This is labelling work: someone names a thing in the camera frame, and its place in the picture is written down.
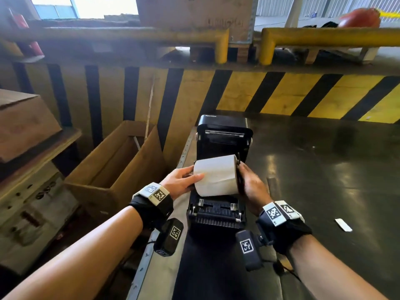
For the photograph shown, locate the grey metal conveyor rail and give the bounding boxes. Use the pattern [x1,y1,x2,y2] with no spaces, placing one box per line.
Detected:
[126,126,198,300]

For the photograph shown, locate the thin wooden stick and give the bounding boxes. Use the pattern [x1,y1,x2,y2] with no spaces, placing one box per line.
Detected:
[144,77,156,141]

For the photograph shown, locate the black wrist camera with marker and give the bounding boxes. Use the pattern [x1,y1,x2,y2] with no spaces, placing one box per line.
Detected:
[235,229,265,272]
[153,217,184,257]

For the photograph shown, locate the white paper scrap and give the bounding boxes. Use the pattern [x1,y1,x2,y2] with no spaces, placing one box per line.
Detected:
[335,218,353,233]

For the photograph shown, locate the large brown crate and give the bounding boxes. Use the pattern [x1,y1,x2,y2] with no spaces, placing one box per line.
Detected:
[136,0,259,45]

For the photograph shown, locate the person's left forearm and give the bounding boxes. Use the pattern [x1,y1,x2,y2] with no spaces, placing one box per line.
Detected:
[0,205,144,300]

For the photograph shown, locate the thin black cable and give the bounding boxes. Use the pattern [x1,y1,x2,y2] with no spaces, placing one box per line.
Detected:
[262,257,302,282]

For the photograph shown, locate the person's right hand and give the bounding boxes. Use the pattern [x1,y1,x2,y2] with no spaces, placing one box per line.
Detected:
[237,161,273,216]

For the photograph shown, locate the black wrist strap with markers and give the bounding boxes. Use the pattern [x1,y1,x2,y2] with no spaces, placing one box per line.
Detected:
[129,182,174,232]
[256,200,313,255]

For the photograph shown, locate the closed brown cardboard box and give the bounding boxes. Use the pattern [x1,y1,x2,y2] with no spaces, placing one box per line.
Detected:
[0,89,63,163]

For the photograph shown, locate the white pillar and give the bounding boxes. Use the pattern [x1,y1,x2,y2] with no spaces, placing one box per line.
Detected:
[284,0,304,28]

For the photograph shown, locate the red rounded object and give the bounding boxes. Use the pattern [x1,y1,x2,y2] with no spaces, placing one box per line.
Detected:
[337,8,382,29]

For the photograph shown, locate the person's right forearm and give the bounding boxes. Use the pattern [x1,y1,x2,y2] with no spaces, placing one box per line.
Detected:
[287,234,389,300]

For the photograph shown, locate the white label paper roll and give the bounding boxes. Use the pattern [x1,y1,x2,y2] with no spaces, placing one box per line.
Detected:
[193,154,240,197]

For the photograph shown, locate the worn wooden shelf unit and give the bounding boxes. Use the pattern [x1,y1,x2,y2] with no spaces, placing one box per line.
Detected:
[0,127,83,276]

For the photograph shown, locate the black conveyor belt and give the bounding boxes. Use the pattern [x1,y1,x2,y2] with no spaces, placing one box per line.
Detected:
[171,227,283,300]

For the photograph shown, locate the red fire extinguisher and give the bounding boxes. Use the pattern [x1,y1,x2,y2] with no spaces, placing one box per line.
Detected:
[6,7,45,57]

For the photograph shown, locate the open brown cardboard box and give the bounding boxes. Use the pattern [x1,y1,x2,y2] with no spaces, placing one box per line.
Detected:
[64,120,167,216]

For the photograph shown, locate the person's left hand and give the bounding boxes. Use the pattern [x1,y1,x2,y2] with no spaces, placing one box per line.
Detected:
[159,165,205,201]

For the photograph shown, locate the yellow steel guard rail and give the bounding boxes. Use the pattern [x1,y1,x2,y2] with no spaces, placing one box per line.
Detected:
[258,27,400,66]
[0,27,230,65]

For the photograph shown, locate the black label printer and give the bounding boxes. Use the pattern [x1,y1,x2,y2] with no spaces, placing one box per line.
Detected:
[186,114,253,230]

